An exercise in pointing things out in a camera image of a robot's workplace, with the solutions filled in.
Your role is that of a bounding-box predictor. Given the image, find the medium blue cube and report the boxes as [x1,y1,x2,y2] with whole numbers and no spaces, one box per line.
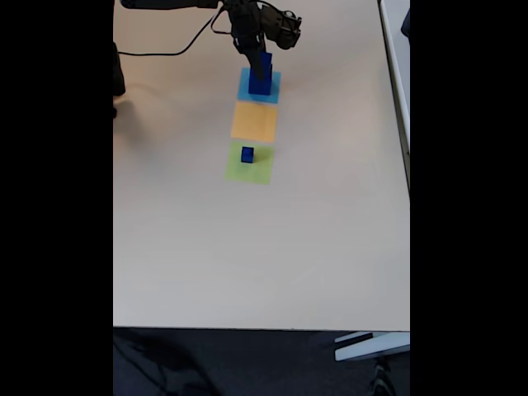
[250,51,274,82]

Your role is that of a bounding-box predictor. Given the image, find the blue paper square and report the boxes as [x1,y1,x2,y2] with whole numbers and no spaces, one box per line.
[237,67,282,104]

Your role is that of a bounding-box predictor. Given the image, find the orange paper square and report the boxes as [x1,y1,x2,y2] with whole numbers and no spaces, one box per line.
[229,101,278,144]

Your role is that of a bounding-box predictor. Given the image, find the green paper square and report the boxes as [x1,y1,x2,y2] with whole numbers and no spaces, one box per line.
[224,139,276,186]

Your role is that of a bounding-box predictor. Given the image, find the large blue cube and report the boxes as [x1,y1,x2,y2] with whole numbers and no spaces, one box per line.
[247,76,272,97]

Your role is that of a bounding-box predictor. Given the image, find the white side table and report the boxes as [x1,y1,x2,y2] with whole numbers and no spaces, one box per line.
[378,0,411,195]

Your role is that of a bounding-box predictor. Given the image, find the white table foot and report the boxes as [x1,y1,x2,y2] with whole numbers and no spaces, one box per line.
[333,331,411,363]

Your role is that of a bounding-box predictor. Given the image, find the black stand leg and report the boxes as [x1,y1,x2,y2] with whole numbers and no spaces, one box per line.
[366,356,399,396]

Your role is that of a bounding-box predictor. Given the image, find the black motor cable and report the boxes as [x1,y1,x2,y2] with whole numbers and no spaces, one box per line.
[257,0,290,16]

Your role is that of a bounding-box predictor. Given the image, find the thin black camera cable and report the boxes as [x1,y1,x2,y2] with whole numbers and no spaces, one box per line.
[117,7,234,57]

